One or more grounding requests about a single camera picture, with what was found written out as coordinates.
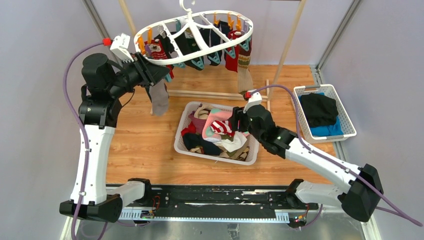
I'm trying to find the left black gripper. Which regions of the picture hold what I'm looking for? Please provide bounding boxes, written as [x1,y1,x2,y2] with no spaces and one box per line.
[108,51,170,98]

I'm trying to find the dark teal sock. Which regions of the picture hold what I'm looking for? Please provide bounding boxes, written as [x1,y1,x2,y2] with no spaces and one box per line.
[145,86,153,103]

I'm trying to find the pink sock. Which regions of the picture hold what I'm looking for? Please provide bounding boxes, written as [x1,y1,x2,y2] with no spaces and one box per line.
[201,108,248,144]

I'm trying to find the grey sock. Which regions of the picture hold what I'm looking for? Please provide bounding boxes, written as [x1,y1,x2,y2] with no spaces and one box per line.
[150,79,169,116]

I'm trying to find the white round clip hanger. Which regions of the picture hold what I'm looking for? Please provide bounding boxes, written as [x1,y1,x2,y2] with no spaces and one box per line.
[133,0,254,66]

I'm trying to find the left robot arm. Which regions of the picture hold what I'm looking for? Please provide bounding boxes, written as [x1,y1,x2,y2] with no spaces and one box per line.
[59,53,169,223]

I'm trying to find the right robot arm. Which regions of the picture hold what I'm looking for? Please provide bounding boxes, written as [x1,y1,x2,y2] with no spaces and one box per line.
[229,105,384,222]

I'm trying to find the teal clip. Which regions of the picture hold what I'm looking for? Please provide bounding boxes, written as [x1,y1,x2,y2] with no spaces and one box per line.
[191,58,205,71]

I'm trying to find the red white striped sock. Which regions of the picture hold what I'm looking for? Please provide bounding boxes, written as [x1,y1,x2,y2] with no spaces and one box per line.
[210,120,235,137]

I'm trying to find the red patterned sock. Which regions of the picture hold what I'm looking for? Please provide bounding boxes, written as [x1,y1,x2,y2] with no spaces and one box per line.
[145,38,171,60]

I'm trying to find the white sock laundry basket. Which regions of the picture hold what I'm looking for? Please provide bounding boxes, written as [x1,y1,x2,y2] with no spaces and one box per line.
[173,101,260,166]

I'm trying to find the tan striped hanging sock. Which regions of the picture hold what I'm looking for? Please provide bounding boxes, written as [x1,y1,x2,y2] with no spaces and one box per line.
[237,41,254,95]

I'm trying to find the red hanging sock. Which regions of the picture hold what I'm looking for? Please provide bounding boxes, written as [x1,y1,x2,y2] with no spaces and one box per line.
[225,30,243,73]

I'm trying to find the black hanging sock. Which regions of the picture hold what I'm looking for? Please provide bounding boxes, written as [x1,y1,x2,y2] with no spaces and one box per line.
[154,21,231,70]

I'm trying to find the black folded garment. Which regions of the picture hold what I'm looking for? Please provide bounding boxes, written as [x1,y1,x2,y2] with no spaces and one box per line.
[299,93,339,128]

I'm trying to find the white side basket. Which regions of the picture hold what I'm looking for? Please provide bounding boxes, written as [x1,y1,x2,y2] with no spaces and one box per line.
[292,84,357,144]

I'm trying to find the blue folded garment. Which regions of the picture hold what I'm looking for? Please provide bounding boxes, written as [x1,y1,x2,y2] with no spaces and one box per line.
[307,93,344,137]

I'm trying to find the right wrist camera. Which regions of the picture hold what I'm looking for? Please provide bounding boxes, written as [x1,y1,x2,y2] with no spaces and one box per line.
[243,89,263,113]

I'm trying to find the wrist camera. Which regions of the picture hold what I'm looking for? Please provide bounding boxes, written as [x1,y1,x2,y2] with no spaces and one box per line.
[243,89,263,113]
[102,33,134,63]

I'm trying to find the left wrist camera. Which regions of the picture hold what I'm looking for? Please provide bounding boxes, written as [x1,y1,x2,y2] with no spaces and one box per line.
[102,33,134,63]

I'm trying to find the wooden drying rack frame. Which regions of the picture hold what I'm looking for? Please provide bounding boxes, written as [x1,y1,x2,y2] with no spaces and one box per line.
[118,0,307,101]

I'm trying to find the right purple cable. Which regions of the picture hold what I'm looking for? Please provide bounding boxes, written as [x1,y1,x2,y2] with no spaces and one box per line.
[256,84,424,231]

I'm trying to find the purple cable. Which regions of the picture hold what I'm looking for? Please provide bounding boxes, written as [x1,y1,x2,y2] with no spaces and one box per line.
[62,41,110,240]
[256,84,424,231]

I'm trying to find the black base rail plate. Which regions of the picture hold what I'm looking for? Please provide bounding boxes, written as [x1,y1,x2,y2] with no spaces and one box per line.
[120,184,320,220]

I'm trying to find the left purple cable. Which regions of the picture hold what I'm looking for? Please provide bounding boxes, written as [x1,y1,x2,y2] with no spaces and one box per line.
[62,41,110,240]

